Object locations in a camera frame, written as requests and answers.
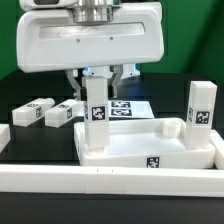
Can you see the white front fence bar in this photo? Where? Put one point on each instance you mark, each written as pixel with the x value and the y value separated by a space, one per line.
pixel 104 180

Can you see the white desk top tray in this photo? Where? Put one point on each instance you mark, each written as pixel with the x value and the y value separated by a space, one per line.
pixel 145 143

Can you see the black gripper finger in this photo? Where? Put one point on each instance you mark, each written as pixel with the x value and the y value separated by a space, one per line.
pixel 117 71

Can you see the white marker sheet with tags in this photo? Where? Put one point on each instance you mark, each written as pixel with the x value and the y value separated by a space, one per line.
pixel 119 109

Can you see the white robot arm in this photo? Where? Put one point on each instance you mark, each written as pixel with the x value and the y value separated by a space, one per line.
pixel 72 34

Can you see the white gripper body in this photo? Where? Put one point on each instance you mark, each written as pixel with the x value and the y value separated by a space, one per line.
pixel 73 35

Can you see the white fence bar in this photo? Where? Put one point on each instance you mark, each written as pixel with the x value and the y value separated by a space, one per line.
pixel 218 142
pixel 104 180
pixel 4 136

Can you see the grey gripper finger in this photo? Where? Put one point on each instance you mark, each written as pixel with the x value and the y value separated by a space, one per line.
pixel 71 76

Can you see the white left fence bar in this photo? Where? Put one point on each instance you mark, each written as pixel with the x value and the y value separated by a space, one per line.
pixel 4 136

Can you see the white right fence bar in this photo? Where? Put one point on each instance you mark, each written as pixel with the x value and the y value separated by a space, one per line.
pixel 218 142

